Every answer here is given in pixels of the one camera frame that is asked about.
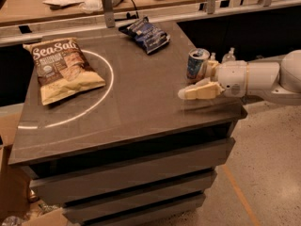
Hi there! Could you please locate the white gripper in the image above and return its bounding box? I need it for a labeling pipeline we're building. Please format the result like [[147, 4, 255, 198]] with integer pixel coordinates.
[[178, 60, 247, 100]]

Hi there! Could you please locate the redbull can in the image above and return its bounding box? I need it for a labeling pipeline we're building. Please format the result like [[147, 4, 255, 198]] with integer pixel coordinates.
[[186, 48, 210, 83]]

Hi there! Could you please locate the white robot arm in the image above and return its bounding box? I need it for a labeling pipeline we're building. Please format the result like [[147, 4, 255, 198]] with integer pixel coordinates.
[[178, 50, 301, 105]]

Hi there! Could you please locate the blue chip bag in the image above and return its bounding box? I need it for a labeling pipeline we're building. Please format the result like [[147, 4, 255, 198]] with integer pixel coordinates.
[[119, 17, 170, 55]]

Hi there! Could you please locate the brown sea salt chip bag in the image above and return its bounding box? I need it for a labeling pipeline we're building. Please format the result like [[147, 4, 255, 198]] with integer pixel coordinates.
[[23, 38, 105, 105]]

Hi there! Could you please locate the clear sanitizer bottle left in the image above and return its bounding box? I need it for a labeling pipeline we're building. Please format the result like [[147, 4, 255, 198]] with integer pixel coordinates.
[[210, 52, 216, 60]]

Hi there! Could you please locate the clear sanitizer bottle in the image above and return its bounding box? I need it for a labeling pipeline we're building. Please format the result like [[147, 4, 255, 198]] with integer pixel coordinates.
[[222, 47, 236, 62], [210, 52, 216, 60]]

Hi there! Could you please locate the clear sanitizer bottle right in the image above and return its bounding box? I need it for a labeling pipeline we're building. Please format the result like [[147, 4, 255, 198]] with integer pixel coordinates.
[[222, 47, 236, 62]]

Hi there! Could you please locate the grey drawer cabinet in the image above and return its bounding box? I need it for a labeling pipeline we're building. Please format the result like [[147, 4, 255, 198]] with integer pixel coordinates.
[[9, 22, 246, 226]]

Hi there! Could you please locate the wooden background desk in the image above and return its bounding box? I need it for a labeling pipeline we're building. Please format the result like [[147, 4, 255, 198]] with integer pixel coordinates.
[[0, 0, 234, 28]]

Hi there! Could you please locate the cardboard box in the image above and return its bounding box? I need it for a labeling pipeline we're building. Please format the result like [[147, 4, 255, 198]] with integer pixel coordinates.
[[0, 113, 69, 226]]

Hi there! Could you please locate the black cable on desk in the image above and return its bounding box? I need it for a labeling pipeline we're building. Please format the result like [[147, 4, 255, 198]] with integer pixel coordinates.
[[114, 0, 140, 22]]

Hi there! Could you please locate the grey metal post left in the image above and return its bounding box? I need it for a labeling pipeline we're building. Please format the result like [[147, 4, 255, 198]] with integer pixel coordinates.
[[102, 0, 115, 28]]

